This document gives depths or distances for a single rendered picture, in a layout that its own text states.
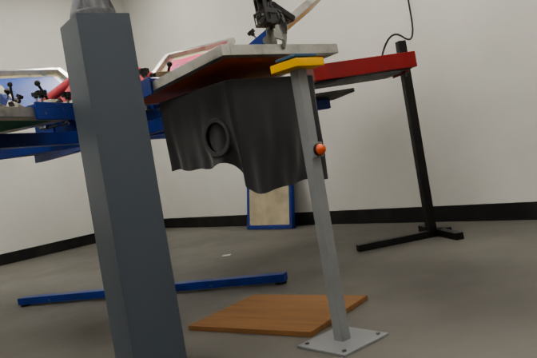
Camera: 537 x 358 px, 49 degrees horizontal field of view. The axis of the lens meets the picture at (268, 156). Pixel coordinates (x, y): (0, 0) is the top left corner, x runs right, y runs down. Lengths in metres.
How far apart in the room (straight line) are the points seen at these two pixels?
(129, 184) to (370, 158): 2.89
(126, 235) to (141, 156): 0.26
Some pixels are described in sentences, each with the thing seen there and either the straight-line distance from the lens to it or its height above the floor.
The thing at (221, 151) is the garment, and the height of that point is 0.70.
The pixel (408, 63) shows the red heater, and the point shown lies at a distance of 3.52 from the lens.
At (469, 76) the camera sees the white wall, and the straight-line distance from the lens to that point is 4.08.
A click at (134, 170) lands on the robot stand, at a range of 1.98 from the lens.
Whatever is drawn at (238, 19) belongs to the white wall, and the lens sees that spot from 5.66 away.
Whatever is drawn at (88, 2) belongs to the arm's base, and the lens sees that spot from 2.07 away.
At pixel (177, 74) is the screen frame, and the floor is 1.01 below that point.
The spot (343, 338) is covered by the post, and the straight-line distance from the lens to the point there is 2.08.
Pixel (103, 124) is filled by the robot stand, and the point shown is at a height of 0.84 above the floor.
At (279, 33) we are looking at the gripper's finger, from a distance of 2.23.
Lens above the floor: 0.67
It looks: level
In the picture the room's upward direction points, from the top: 9 degrees counter-clockwise
